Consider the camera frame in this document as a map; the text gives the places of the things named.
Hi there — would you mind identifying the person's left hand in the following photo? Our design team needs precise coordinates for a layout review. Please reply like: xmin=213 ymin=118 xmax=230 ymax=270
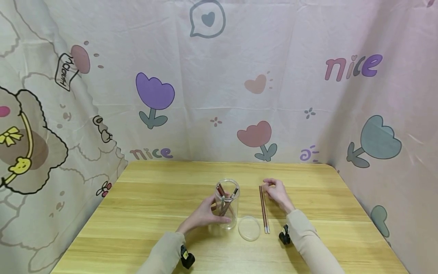
xmin=176 ymin=193 xmax=233 ymax=235

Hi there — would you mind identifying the person's right hand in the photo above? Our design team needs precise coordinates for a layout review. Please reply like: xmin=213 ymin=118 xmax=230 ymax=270
xmin=263 ymin=178 xmax=296 ymax=215

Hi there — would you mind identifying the clear plastic jar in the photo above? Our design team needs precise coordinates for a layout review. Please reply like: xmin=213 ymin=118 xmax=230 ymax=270
xmin=214 ymin=178 xmax=240 ymax=231

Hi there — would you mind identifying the person's left forearm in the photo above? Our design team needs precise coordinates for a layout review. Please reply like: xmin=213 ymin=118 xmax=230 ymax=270
xmin=135 ymin=231 xmax=187 ymax=274

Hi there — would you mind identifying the person's right forearm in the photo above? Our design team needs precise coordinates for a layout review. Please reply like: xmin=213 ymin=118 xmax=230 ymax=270
xmin=286 ymin=209 xmax=346 ymax=274

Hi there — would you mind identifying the brown chopstick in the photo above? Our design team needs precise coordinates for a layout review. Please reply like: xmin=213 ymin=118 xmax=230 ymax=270
xmin=217 ymin=183 xmax=231 ymax=217
xmin=220 ymin=187 xmax=239 ymax=217
xmin=261 ymin=185 xmax=270 ymax=234
xmin=259 ymin=185 xmax=268 ymax=234

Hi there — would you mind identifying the clear round lid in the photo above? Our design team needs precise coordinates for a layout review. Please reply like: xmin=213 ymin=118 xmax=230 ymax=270
xmin=238 ymin=215 xmax=261 ymax=242

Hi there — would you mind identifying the black wrist band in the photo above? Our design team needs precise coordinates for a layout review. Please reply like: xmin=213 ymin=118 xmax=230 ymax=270
xmin=278 ymin=224 xmax=291 ymax=245
xmin=180 ymin=244 xmax=196 ymax=270

